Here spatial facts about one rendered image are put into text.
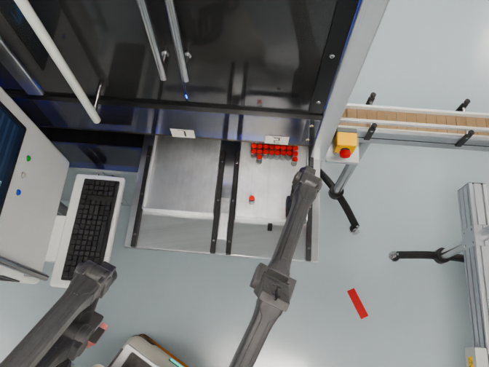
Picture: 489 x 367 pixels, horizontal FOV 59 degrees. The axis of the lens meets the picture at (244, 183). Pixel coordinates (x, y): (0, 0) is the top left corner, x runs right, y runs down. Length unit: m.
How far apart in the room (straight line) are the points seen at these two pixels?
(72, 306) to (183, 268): 1.48
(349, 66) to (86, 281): 0.84
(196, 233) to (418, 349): 1.45
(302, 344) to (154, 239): 1.13
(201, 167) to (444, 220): 1.59
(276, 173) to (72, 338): 0.91
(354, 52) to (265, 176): 0.67
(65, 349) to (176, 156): 0.84
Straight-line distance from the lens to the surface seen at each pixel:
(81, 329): 1.22
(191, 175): 1.67
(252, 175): 1.66
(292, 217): 1.26
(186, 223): 1.61
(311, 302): 2.45
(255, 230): 1.59
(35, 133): 1.64
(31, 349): 0.98
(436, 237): 2.72
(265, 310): 1.09
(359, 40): 1.13
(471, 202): 2.22
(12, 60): 1.45
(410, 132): 1.80
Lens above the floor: 2.41
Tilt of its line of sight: 69 degrees down
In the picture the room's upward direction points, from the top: straight up
